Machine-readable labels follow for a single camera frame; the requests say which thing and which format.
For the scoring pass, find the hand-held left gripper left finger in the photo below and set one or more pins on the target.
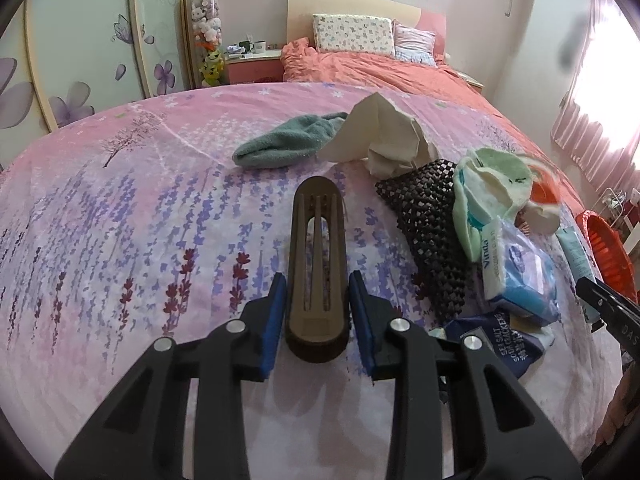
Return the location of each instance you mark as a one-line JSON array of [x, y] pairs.
[[270, 330]]

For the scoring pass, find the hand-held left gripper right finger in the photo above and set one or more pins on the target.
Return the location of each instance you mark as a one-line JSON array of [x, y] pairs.
[[361, 330]]

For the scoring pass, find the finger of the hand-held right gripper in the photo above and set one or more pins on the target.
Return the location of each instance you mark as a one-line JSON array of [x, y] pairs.
[[595, 297]]

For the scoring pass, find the teal tube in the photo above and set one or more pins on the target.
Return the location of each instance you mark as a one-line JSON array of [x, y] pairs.
[[575, 255]]

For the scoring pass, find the orange plastic basket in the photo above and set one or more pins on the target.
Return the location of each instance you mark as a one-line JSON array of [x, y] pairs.
[[610, 250]]

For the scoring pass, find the brown slotted plastic holder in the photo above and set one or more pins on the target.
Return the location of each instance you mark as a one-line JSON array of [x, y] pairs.
[[316, 280]]

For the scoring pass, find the blue white tissue packet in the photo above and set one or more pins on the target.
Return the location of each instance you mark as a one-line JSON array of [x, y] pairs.
[[520, 270]]

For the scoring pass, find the navy cracker packet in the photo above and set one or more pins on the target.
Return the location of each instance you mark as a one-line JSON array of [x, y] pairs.
[[500, 345]]

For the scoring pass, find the orange white wrapper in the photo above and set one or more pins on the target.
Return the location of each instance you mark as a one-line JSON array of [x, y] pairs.
[[545, 200]]

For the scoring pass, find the black beaded mat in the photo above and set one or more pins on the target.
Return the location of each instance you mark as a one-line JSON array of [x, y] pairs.
[[430, 220]]

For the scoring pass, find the light green ankle sock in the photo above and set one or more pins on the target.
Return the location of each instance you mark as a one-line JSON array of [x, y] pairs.
[[492, 180]]

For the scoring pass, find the person's right hand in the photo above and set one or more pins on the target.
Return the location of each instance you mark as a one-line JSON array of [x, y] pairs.
[[620, 410]]

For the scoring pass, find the pink lavender print bedsheet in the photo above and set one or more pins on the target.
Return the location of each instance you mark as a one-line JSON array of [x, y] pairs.
[[125, 220]]

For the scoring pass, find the pink curtain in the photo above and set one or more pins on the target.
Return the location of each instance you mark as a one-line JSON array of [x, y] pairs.
[[600, 110]]

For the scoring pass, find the grey-green fuzzy sock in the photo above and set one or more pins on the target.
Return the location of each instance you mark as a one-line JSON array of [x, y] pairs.
[[285, 142]]

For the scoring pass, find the cream crumpled cloth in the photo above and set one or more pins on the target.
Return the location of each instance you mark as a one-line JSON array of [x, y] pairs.
[[380, 130]]

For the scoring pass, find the orange duvet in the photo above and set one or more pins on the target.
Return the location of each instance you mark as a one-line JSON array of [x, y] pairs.
[[370, 72]]

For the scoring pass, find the pink nightstand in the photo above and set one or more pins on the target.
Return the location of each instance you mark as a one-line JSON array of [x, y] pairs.
[[252, 67]]

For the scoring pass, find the yellow green plush toy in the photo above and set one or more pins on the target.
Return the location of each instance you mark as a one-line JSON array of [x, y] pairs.
[[211, 67]]

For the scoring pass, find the white mug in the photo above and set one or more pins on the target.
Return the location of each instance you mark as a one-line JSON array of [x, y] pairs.
[[257, 47]]

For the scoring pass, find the striped pillow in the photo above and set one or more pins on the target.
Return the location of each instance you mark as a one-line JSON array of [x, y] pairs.
[[415, 42]]

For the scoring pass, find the floral pillow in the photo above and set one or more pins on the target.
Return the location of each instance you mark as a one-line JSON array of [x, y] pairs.
[[352, 35]]

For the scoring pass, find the clear tube of plush toys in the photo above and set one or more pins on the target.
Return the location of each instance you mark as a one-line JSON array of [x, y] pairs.
[[205, 15]]

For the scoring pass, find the beige pink headboard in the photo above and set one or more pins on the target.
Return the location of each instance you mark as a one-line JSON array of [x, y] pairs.
[[350, 5]]

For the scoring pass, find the flower print wardrobe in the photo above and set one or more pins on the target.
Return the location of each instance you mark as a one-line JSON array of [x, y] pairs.
[[90, 50]]

